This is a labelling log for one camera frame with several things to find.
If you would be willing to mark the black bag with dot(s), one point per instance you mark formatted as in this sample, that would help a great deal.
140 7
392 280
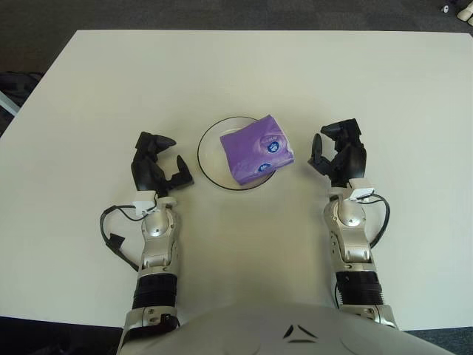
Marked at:
15 85

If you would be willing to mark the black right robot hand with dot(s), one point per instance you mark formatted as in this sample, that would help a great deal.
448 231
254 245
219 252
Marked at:
351 159

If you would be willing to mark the white plate black rim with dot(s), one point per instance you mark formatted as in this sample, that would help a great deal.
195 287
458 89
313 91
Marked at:
210 162

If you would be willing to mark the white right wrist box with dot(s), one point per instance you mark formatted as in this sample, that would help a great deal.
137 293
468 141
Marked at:
360 190

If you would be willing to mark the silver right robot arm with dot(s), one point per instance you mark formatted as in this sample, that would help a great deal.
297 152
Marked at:
347 229

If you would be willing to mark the purple tissue paper pack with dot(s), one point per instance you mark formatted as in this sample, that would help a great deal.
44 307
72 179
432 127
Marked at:
255 148

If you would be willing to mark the small white object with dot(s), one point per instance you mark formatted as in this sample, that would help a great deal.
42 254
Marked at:
444 8

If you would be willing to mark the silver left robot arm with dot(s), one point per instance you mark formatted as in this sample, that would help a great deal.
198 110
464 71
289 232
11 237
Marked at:
159 229

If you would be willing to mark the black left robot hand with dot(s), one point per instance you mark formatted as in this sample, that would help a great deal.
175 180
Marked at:
146 174

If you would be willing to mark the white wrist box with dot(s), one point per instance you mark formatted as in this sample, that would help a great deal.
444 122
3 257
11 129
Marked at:
360 190
144 203

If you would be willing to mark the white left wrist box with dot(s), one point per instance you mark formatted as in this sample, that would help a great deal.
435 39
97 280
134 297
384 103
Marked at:
144 203

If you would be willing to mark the grey white furniture edge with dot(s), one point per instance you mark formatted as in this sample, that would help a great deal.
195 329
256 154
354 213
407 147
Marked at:
6 103

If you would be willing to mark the grey robot torso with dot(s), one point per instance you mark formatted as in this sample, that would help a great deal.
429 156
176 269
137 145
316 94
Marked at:
258 329

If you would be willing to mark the white shoe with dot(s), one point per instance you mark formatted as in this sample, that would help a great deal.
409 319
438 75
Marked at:
466 13

